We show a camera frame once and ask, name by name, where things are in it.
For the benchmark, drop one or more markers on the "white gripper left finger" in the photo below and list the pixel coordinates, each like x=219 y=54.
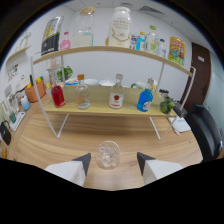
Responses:
x=71 y=171

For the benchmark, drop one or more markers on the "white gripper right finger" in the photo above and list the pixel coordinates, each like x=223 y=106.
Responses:
x=156 y=169

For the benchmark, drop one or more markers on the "white milk bottle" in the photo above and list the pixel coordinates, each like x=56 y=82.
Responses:
x=120 y=28

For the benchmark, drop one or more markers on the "small green cup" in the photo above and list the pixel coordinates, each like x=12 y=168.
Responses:
x=12 y=117

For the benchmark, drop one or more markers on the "yellow cup with lid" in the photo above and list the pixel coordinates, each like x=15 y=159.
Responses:
x=154 y=86

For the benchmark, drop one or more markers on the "clear glass with ice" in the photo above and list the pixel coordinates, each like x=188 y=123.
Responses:
x=108 y=155

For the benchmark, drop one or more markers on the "black armchair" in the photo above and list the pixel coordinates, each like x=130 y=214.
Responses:
x=205 y=130

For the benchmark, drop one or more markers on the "black cylindrical grip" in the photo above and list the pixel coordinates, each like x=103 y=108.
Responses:
x=180 y=109

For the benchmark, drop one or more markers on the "blue liquid bottle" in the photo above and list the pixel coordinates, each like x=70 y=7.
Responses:
x=145 y=98

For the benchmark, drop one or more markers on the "clear bottle orange cap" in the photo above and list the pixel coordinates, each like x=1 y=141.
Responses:
x=82 y=98

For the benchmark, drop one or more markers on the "white kitchen scale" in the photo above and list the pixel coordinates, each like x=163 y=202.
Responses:
x=16 y=121

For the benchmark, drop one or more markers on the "red liquid bottle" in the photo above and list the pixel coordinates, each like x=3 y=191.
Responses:
x=58 y=96

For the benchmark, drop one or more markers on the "small dark bottles set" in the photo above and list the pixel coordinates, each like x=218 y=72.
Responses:
x=163 y=92

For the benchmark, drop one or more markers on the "black pouch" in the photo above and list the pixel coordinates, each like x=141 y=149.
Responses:
x=4 y=133

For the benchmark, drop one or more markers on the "two-tier wooden shelf rack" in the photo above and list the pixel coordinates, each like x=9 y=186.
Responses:
x=100 y=96

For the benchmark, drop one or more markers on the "clear bottle red label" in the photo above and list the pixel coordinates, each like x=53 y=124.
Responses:
x=116 y=98

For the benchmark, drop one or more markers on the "small light blue bottle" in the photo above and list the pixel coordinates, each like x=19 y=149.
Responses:
x=25 y=104

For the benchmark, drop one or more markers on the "orange storage basket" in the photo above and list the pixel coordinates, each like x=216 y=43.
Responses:
x=33 y=92

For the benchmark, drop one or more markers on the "blue rimmed bowl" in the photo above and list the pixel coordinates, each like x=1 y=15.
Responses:
x=71 y=81

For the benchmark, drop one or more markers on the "white bowl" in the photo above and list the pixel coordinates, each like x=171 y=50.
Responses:
x=106 y=82
x=90 y=81

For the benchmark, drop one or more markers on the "green potted plant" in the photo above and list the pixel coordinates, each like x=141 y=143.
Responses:
x=65 y=72

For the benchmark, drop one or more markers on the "white countertop appliance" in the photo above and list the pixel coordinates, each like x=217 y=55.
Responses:
x=21 y=83

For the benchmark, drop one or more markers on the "dark brown door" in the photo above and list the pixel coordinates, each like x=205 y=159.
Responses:
x=198 y=76

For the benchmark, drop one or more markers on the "white door sign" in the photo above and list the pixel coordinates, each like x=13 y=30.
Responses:
x=200 y=58

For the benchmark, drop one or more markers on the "clear bottle blue cap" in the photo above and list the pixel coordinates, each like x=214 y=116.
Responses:
x=162 y=49

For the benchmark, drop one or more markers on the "yellow cartoon drink can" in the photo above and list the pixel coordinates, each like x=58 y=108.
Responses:
x=177 y=50

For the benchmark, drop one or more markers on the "cyan bottle yellow cap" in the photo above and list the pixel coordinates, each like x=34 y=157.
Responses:
x=140 y=42

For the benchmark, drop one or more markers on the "pink liquid bottle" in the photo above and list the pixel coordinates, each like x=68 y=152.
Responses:
x=65 y=44

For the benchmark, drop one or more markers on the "clear bottle green cap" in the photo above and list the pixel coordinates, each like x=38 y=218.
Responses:
x=151 y=40

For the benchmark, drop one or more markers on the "orange liquid bottle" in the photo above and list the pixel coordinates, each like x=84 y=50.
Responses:
x=107 y=41

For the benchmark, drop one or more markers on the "tall black and silver can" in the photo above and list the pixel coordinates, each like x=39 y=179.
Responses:
x=51 y=36

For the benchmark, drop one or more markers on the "clear jar wooden lid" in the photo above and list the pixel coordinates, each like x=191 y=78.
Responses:
x=83 y=28

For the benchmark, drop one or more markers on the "ceiling air vent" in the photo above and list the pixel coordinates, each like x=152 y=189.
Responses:
x=151 y=9

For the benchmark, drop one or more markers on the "square ceiling fixture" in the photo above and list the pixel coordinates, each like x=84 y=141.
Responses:
x=126 y=5

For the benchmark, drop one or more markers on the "small wall shelf with vase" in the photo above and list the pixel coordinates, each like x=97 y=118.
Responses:
x=54 y=63

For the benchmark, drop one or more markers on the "small wall photo collage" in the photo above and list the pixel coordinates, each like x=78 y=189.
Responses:
x=12 y=71

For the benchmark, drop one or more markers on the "wooden wall shelf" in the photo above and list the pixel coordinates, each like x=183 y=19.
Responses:
x=20 y=51

